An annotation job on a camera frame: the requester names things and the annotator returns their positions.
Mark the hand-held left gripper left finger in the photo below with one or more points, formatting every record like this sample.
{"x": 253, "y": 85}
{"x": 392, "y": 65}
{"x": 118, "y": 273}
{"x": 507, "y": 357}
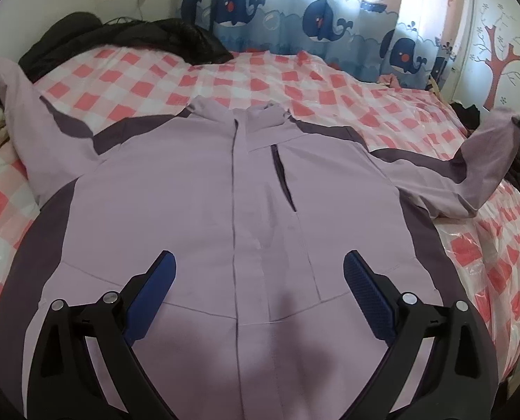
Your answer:
{"x": 157, "y": 282}

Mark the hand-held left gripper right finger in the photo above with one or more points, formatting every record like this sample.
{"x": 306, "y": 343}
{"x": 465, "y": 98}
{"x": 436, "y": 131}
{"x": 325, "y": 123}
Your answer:
{"x": 364, "y": 286}

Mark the lilac and dark purple jacket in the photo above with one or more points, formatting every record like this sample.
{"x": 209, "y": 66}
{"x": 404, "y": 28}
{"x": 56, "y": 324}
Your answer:
{"x": 176, "y": 192}

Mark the pink white checked bed sheet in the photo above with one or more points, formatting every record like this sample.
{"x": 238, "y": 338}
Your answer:
{"x": 329, "y": 92}

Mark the pink cloth piece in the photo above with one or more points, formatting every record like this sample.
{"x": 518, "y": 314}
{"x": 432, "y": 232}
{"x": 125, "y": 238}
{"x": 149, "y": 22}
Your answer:
{"x": 391, "y": 80}

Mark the black padded jacket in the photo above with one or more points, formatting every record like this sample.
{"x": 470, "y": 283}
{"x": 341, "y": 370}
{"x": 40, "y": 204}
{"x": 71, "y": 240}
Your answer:
{"x": 124, "y": 37}

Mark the whale print curtain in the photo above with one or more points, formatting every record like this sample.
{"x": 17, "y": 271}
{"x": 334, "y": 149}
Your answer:
{"x": 312, "y": 13}

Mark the pink tree wall sticker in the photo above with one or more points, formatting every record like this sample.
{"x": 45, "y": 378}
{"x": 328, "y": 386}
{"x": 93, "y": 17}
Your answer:
{"x": 498, "y": 63}

